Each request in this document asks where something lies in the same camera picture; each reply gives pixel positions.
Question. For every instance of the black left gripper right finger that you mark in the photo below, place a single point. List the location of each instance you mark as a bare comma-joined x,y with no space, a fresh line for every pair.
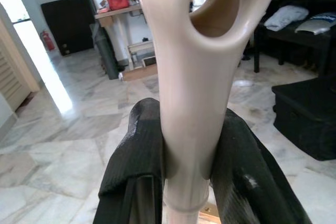
244,171

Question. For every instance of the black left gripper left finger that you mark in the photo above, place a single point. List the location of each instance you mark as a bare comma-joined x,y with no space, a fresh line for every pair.
136,161

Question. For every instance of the black storage box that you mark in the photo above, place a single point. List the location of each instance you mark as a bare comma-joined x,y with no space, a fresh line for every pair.
307,119

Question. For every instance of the brown cardboard box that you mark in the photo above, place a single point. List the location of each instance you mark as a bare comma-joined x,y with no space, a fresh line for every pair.
139,73

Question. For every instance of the black bench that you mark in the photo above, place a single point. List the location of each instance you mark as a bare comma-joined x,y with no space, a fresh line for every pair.
288,37

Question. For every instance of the red fire extinguisher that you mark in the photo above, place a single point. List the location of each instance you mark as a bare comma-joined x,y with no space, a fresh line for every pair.
48,41

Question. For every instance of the light wood table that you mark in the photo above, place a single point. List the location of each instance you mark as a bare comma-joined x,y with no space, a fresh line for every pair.
115,13

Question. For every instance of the black cabinet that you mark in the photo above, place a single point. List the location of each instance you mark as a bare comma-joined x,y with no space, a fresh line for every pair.
68,24

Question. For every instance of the cream louvred door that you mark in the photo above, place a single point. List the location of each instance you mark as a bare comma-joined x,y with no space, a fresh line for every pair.
10,72

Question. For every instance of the grey folded cloth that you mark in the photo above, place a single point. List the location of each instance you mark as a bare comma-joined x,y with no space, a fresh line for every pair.
286,16

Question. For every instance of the red bag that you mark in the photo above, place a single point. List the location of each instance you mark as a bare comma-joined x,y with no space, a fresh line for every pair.
118,1

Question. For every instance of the silver blue white pillow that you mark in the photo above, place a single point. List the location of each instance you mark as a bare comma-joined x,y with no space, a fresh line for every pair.
315,26

